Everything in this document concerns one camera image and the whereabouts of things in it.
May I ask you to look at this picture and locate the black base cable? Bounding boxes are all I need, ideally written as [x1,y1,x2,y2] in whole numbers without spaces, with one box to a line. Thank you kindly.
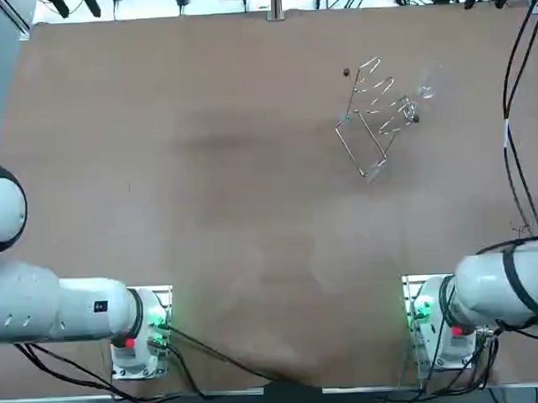
[164,319,303,392]

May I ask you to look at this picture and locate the silver wire goblet rack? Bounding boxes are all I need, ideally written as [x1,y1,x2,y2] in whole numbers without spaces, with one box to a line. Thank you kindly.
[332,54,427,185]

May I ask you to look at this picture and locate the clear glass goblet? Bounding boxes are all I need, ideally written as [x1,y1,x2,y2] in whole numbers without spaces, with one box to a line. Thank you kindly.
[412,57,446,103]

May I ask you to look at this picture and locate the aluminium frame profile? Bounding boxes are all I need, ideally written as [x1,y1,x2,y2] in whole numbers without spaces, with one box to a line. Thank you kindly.
[0,0,34,43]

